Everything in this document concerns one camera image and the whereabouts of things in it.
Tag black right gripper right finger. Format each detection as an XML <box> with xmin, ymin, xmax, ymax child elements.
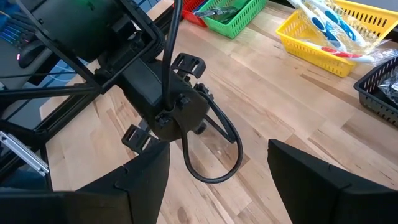
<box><xmin>267</xmin><ymin>139</ymin><xmax>398</xmax><ymax>224</ymax></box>

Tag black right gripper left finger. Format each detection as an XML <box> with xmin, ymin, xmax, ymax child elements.
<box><xmin>0</xmin><ymin>141</ymin><xmax>171</xmax><ymax>224</ymax></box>

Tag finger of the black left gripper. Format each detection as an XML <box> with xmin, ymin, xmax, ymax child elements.
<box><xmin>170</xmin><ymin>52</ymin><xmax>207</xmax><ymax>79</ymax></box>
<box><xmin>121</xmin><ymin>124</ymin><xmax>160</xmax><ymax>154</ymax></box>

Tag black comb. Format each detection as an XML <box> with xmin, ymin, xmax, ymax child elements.
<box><xmin>192</xmin><ymin>5</ymin><xmax>241</xmax><ymax>19</ymax></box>

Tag black round item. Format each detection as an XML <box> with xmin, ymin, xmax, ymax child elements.
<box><xmin>377</xmin><ymin>70</ymin><xmax>398</xmax><ymax>106</ymax></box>

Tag blue toothbrush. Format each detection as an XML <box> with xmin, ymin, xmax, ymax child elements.
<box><xmin>310</xmin><ymin>0</ymin><xmax>368</xmax><ymax>48</ymax></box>
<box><xmin>288</xmin><ymin>0</ymin><xmax>348</xmax><ymax>53</ymax></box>

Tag red plastic basket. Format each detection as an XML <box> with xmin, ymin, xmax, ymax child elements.
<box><xmin>182</xmin><ymin>0</ymin><xmax>208</xmax><ymax>28</ymax></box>

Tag green plastic basket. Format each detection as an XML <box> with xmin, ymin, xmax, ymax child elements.
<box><xmin>198</xmin><ymin>0</ymin><xmax>269</xmax><ymax>40</ymax></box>

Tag white printed box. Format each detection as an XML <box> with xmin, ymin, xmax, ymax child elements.
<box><xmin>43</xmin><ymin>60</ymin><xmax>90</xmax><ymax>88</ymax></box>

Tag black plastic basket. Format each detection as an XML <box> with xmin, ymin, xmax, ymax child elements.
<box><xmin>353</xmin><ymin>57</ymin><xmax>398</xmax><ymax>128</ymax></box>

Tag yellow plastic basket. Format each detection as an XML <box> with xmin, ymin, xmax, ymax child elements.
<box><xmin>275</xmin><ymin>0</ymin><xmax>398</xmax><ymax>78</ymax></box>

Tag black computer mouse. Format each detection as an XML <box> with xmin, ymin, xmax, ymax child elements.
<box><xmin>17</xmin><ymin>40</ymin><xmax>48</xmax><ymax>70</ymax></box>

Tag dark grey side desk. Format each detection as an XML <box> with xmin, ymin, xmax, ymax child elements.
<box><xmin>0</xmin><ymin>40</ymin><xmax>55</xmax><ymax>93</ymax></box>

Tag black keyboard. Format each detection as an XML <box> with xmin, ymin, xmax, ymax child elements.
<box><xmin>0</xmin><ymin>12</ymin><xmax>39</xmax><ymax>50</ymax></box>

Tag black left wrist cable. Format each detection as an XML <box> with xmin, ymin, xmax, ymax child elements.
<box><xmin>161</xmin><ymin>0</ymin><xmax>244</xmax><ymax>184</ymax></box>

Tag silver bracket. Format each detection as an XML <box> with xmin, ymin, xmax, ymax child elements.
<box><xmin>0</xmin><ymin>130</ymin><xmax>50</xmax><ymax>177</ymax></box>

